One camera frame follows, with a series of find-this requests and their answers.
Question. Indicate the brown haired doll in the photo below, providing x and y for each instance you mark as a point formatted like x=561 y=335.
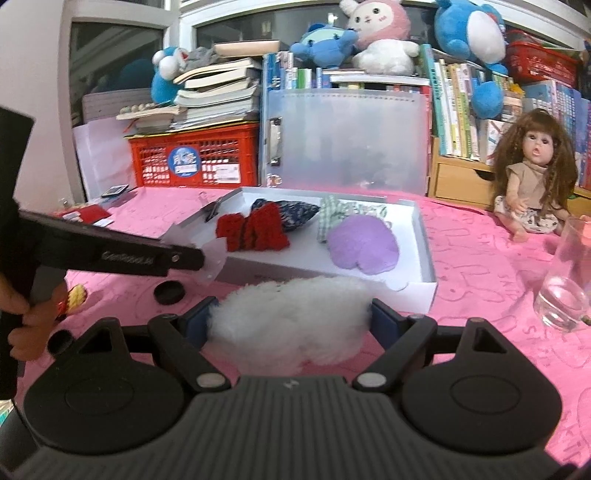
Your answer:
x=535 y=184

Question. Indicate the clear glass cup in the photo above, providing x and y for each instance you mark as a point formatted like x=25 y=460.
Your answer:
x=561 y=295

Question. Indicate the red plastic crate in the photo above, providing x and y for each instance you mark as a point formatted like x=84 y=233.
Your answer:
x=152 y=157

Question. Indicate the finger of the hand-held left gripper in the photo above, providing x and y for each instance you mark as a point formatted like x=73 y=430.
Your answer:
x=115 y=251

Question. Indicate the grey cloth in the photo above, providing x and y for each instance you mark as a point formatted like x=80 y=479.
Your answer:
x=202 y=55

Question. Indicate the red plastic basket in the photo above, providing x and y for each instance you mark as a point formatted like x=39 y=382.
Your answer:
x=540 y=62

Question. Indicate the blue white whale plush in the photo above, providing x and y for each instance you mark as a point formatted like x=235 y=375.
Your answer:
x=471 y=37

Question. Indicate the pink white rabbit plush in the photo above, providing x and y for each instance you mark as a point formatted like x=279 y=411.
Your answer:
x=378 y=37

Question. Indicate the black round disc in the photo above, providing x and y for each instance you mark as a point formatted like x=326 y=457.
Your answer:
x=168 y=292
x=60 y=344

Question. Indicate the row of colourful children's books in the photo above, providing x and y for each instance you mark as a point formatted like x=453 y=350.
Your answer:
x=457 y=101

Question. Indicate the yellow red crochet toy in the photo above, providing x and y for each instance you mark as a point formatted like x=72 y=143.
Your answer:
x=76 y=295

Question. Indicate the clear plastic clipboard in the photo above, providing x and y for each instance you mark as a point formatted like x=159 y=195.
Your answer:
x=346 y=138

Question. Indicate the translucent white plastic sheet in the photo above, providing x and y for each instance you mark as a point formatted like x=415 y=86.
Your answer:
x=99 y=157

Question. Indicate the bear sticker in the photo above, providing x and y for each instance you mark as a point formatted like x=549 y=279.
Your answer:
x=274 y=180

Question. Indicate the white cardboard box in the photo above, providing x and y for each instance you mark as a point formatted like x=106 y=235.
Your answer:
x=300 y=258

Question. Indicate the grey corrugated panel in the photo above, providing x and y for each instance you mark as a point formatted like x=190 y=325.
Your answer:
x=111 y=106

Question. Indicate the green checkered cloth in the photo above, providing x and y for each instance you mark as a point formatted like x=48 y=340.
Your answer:
x=330 y=214

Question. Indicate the stack of lying books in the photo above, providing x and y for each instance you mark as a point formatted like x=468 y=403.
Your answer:
x=217 y=97

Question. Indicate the blue elephant plush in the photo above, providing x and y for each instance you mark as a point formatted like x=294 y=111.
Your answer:
x=323 y=46

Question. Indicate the blue floral pouch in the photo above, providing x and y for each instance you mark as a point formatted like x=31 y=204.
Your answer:
x=295 y=214

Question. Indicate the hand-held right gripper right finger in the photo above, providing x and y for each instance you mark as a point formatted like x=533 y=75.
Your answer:
x=383 y=319

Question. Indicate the blue white cat plush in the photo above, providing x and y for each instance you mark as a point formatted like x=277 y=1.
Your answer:
x=164 y=78

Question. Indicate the wooden drawer box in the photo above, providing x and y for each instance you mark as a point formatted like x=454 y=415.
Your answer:
x=461 y=182

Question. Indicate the purple plush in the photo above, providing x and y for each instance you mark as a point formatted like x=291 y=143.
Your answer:
x=364 y=244

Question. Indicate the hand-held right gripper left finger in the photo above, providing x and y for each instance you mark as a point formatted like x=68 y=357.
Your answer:
x=199 y=323

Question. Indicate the black binder clip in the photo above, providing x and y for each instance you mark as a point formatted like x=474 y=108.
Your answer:
x=214 y=210

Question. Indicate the pink gauze bow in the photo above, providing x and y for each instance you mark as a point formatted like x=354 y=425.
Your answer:
x=214 y=258

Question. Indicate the white fluffy plush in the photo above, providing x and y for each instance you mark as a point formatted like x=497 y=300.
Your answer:
x=286 y=318

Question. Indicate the person's left hand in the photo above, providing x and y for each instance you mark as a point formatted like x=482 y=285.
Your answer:
x=27 y=323

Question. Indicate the red crochet bow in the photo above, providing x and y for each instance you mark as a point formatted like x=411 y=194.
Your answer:
x=251 y=230

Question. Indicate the red booklet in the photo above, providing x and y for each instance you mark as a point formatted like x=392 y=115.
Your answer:
x=87 y=214

